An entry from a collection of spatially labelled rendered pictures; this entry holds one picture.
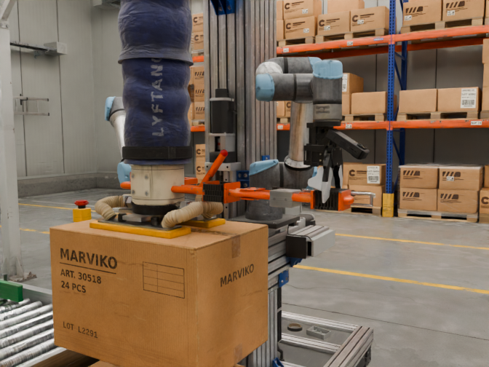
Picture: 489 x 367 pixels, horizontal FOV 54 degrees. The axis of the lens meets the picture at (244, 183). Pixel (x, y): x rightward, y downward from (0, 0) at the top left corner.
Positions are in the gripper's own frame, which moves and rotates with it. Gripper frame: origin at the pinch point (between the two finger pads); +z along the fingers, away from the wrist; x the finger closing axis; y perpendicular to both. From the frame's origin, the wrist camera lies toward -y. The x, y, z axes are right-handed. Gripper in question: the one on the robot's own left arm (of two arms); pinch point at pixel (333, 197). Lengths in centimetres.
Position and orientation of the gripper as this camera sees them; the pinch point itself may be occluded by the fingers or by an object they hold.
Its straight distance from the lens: 129.8
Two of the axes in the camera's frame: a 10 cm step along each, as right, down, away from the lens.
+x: -5.2, 0.9, -8.5
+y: -8.6, -0.5, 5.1
